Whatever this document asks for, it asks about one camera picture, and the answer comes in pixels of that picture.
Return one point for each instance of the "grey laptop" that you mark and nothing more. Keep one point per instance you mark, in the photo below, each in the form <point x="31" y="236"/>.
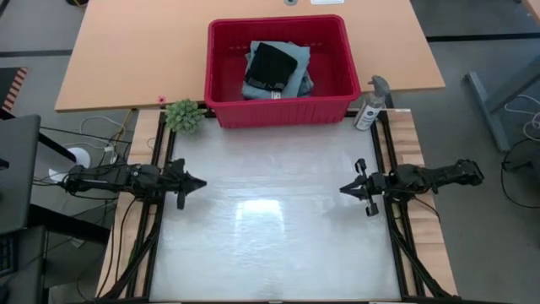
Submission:
<point x="17" y="169"/>

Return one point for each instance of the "grey metal table leg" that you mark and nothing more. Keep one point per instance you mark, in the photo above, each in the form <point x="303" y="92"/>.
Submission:
<point x="485" y="105"/>

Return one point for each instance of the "black boxer briefs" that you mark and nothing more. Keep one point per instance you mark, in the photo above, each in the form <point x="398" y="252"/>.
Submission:
<point x="270" y="69"/>

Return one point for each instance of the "clear spray bottle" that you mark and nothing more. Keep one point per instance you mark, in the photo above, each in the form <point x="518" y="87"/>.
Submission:
<point x="369" y="112"/>

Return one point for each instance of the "black keyboard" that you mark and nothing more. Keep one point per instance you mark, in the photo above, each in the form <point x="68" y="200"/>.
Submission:
<point x="6" y="253"/>

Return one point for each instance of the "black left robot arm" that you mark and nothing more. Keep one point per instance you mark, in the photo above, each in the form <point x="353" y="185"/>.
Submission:
<point x="114" y="179"/>

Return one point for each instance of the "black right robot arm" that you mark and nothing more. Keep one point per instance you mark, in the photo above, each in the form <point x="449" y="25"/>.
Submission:
<point x="434" y="177"/>

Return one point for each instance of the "large tan wooden table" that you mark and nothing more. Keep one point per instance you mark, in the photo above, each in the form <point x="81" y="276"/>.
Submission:
<point x="126" y="50"/>

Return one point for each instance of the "light blue jeans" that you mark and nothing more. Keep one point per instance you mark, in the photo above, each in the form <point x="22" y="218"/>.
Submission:
<point x="295" y="72"/>

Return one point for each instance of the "white paper sheet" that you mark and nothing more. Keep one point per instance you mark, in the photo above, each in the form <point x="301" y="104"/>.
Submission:
<point x="327" y="1"/>

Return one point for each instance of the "light wooden side board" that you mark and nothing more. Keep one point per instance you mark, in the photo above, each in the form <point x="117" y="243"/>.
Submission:
<point x="405" y="135"/>
<point x="145" y="126"/>

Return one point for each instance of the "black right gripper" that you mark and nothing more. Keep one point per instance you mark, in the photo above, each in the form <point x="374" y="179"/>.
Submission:
<point x="371" y="186"/>

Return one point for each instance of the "black desk support bar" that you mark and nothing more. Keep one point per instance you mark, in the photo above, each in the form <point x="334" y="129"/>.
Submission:
<point x="57" y="148"/>

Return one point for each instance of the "hazard-striped floor mat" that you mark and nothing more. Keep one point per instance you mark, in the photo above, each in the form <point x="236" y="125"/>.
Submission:
<point x="12" y="88"/>

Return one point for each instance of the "red plastic laundry bin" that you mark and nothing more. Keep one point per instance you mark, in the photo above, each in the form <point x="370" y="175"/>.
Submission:
<point x="329" y="63"/>

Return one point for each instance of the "white round disc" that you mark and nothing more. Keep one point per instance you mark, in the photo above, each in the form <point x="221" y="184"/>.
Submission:
<point x="80" y="158"/>

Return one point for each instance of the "small grey round object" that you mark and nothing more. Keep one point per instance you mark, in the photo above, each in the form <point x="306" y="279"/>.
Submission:
<point x="290" y="1"/>

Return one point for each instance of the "small pink object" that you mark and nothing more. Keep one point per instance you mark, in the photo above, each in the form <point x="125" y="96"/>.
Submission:
<point x="161" y="99"/>

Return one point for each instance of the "small green succulent plant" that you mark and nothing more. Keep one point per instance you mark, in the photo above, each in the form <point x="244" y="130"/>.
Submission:
<point x="184" y="116"/>

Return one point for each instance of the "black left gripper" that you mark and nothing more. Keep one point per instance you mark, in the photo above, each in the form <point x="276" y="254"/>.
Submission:
<point x="177" y="182"/>

